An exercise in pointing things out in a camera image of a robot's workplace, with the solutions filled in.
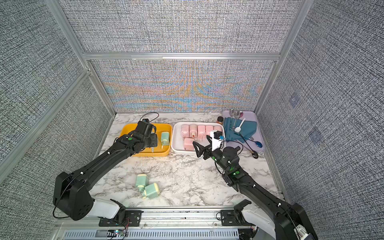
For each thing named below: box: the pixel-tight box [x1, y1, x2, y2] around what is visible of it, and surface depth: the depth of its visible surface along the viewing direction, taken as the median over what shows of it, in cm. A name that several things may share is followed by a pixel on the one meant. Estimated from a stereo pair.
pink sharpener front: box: [183, 138, 195, 151], surface depth 96 cm
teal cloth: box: [223, 117, 257, 143], surface depth 112 cm
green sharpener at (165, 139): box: [161, 131, 170, 149], surface depth 97 cm
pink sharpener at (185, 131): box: [181, 124, 190, 141], surface depth 103 cm
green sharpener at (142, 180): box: [135, 173, 149, 193], surface depth 81 cm
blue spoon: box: [246, 138, 263, 148], surface depth 102 cm
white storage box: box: [171, 121, 226, 155], surface depth 102 cm
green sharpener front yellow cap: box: [142, 182, 160, 200], surface depth 78 cm
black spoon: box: [239, 133, 259, 159], surface depth 99 cm
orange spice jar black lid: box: [216, 116, 224, 125], surface depth 106 cm
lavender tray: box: [222, 110, 265, 152], surface depth 106 cm
